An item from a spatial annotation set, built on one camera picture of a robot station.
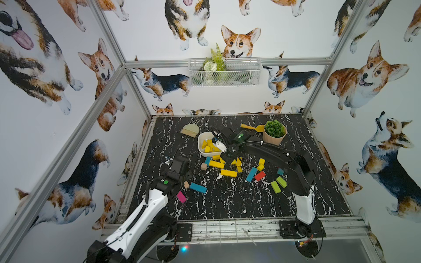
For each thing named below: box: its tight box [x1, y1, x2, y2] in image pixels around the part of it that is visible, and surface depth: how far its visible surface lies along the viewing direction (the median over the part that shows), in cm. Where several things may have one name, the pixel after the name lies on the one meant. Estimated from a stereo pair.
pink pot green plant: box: [262, 119, 288, 146], surface depth 100 cm
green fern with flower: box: [199, 42, 228, 86], surface depth 86 cm
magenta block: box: [176, 190, 187, 204], surface depth 85 cm
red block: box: [254, 170, 266, 182], surface depth 93 cm
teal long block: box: [189, 182, 208, 194], surface depth 88 cm
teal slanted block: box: [245, 166, 258, 183], surface depth 94 cm
